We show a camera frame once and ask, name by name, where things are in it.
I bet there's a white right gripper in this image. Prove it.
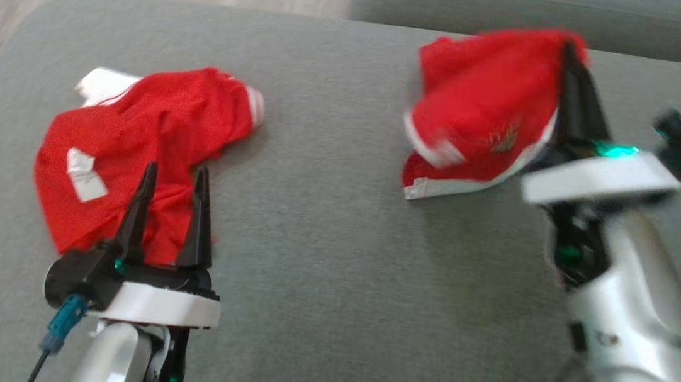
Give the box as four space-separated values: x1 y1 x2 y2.
520 40 681 220

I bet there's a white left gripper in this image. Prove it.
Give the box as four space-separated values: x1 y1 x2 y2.
88 157 235 332

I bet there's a red white numbered jersey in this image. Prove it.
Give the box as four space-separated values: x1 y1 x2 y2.
24 49 269 274

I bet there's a red shorts white trim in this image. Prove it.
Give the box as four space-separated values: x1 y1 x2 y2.
395 14 592 217

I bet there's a grey sofa seat cushion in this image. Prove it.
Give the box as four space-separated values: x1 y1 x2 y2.
348 0 681 63

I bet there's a grey fabric ottoman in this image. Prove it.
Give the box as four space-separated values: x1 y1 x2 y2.
0 0 681 382

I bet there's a black left cable teal plug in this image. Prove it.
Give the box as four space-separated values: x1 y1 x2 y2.
26 291 88 382

